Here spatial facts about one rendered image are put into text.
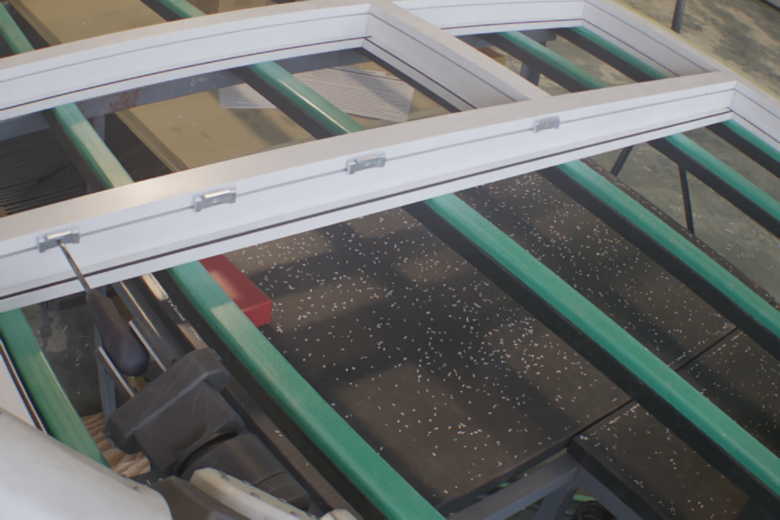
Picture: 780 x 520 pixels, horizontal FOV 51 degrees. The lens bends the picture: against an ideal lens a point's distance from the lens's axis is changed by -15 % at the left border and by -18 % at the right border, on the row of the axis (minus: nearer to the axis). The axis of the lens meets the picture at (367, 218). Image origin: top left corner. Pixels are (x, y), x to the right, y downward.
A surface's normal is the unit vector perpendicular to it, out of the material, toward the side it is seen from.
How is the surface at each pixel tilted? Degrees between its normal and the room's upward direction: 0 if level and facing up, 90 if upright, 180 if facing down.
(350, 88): 0
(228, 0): 90
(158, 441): 35
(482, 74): 90
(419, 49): 90
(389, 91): 0
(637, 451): 0
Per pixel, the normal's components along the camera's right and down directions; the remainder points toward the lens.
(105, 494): 0.66, -0.71
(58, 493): 0.69, -0.54
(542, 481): 0.14, -0.84
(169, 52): 0.58, 0.50
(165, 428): -0.07, -0.41
